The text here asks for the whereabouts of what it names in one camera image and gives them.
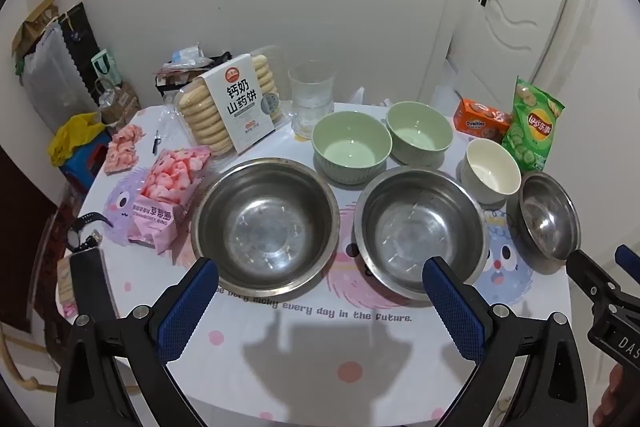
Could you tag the clear plastic biscuit box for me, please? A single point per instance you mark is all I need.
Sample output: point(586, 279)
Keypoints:
point(240, 102)

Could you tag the orange cookie box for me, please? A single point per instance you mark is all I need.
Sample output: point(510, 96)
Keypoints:
point(477, 119)

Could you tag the small stainless steel bowl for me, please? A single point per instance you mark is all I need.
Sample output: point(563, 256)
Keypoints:
point(547, 217)

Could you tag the white plastic bag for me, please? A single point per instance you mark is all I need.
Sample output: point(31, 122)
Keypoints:
point(372, 97)

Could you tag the black paper bag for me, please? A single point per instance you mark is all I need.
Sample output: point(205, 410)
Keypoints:
point(80, 52)

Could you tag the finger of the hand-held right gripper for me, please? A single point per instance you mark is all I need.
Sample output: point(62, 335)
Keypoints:
point(629, 257)
point(595, 277)

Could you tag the small pink snack packet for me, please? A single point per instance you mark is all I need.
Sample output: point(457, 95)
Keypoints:
point(122, 152)

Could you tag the black basket with clutter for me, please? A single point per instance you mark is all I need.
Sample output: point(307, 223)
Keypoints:
point(185, 69)

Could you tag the clear glass cup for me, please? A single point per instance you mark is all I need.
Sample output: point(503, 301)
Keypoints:
point(311, 97)

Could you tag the yellow plastic bag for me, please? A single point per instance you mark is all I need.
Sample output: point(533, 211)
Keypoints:
point(72, 134)

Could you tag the cartoon printed tablecloth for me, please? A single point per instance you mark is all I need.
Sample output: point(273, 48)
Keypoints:
point(310, 347)

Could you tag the white door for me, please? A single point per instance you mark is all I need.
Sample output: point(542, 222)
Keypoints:
point(520, 7)

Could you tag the small black pen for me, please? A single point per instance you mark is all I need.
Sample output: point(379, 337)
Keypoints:
point(156, 142)

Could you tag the black smart watch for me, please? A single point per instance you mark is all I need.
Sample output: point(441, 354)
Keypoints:
point(85, 227)

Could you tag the medium stainless steel bowl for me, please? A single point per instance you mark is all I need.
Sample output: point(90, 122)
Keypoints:
point(415, 232)

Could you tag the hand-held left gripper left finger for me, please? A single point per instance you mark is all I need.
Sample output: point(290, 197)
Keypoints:
point(187, 302)

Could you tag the cream white ceramic bowl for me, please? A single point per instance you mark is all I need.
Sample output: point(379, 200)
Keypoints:
point(492, 169)

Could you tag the large stainless steel bowl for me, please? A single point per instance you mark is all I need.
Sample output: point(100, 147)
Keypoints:
point(265, 227)

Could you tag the green and white bag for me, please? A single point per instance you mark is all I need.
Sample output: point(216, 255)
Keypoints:
point(105, 67)

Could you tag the blue plastic stool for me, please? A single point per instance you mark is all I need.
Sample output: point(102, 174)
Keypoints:
point(82, 167)

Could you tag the pink strawberry snack bag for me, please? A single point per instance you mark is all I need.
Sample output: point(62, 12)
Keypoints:
point(165, 192)

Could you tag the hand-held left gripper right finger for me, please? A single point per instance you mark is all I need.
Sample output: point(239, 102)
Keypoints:
point(455, 307)

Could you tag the green potato chips bag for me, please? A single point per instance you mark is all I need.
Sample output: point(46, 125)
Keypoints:
point(535, 127)

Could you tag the green ribbed ceramic bowl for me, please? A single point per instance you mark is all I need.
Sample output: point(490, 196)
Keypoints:
point(350, 147)
point(417, 132)

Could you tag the brown paper bag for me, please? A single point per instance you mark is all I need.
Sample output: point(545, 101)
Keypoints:
point(120, 104)

